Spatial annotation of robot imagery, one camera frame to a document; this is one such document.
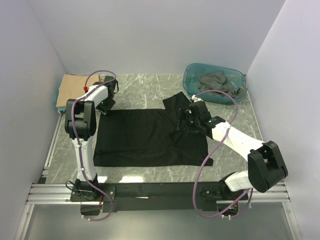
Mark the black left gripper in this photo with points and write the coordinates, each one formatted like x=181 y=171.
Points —
x=104 y=109

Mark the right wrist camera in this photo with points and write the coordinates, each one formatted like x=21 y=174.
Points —
x=195 y=98

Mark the tan folded t shirt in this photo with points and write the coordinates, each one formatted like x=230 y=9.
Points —
x=71 y=87

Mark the teal transparent plastic bin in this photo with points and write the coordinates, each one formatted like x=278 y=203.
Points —
x=190 y=82

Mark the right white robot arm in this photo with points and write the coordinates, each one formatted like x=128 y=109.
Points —
x=266 y=166

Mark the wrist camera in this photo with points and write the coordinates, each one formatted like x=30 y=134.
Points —
x=90 y=88
x=195 y=98

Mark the grey crumpled t shirt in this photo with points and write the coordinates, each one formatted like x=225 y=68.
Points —
x=218 y=81

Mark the black t shirt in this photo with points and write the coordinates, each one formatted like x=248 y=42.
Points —
x=148 y=138

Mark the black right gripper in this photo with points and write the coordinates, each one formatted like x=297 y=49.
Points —
x=185 y=114

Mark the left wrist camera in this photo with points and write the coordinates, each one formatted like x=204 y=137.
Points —
x=90 y=88

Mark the black base crossbar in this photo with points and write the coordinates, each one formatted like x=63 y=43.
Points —
x=145 y=196

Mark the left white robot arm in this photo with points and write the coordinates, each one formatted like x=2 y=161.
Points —
x=81 y=125

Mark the teal folded t shirt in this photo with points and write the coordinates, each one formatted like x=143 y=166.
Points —
x=58 y=108

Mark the aluminium frame rail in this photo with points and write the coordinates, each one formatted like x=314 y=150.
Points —
x=271 y=216

